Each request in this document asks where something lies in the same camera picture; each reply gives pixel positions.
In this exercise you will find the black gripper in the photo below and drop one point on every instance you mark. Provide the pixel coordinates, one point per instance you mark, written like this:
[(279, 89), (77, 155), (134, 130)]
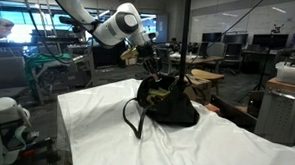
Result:
[(147, 54)]

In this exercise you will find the yellow cloth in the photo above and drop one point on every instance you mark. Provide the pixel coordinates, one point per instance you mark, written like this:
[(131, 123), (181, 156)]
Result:
[(158, 92)]

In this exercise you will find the seated person in dark top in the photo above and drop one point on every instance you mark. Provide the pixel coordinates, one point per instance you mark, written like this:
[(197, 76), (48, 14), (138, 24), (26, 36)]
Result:
[(174, 44)]

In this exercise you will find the black vertical pole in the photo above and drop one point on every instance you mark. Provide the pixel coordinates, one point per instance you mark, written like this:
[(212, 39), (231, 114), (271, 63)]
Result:
[(185, 34)]

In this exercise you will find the long wooden office desk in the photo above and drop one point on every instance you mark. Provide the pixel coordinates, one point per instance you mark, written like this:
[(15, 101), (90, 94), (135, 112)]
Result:
[(202, 59)]

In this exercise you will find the round wooden stool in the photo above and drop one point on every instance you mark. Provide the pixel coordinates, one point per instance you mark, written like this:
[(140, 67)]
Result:
[(207, 75)]

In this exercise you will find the small black computer monitor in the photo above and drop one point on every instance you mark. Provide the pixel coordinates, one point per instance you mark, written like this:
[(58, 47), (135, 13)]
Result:
[(212, 37)]

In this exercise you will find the black office chair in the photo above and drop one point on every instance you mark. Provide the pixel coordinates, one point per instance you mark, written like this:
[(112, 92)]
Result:
[(233, 54)]

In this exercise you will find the medium black computer monitor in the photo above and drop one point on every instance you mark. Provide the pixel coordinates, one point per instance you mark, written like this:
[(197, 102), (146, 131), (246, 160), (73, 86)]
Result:
[(235, 38)]

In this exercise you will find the white tablecloth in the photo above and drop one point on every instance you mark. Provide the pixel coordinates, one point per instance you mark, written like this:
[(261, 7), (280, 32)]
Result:
[(218, 152)]

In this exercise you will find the wide black computer monitor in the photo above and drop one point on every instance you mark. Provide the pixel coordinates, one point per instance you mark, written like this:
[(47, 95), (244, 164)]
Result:
[(270, 40)]

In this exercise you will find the grey cart with wooden top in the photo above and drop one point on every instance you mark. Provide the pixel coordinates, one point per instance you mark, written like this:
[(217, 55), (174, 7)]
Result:
[(274, 114)]

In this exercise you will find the white plastic container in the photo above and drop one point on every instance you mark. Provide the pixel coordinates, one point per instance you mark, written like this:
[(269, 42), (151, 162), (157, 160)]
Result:
[(288, 73)]

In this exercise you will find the grey padded chair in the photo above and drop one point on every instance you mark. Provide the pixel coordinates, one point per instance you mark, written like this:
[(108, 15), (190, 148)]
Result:
[(6, 74)]

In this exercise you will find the black stereo camera bar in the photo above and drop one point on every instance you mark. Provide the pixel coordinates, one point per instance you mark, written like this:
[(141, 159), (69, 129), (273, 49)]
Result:
[(70, 20)]

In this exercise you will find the black tripod with camera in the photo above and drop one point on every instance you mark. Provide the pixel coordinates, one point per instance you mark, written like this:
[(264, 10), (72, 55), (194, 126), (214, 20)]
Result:
[(276, 29)]

